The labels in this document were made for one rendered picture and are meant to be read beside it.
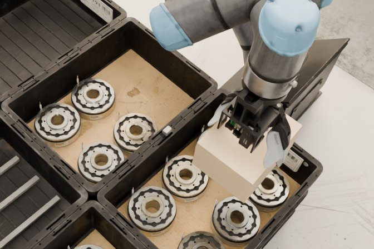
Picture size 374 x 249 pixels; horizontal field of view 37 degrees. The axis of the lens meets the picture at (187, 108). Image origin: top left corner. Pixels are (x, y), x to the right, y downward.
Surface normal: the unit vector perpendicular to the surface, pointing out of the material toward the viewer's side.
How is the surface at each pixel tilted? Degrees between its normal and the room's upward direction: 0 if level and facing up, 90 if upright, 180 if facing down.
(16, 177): 0
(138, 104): 0
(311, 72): 43
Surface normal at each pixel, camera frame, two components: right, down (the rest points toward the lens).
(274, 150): 0.72, 0.20
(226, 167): -0.62, 0.60
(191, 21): -0.19, 0.36
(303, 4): 0.11, -0.55
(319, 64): -0.44, -0.81
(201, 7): -0.33, 0.04
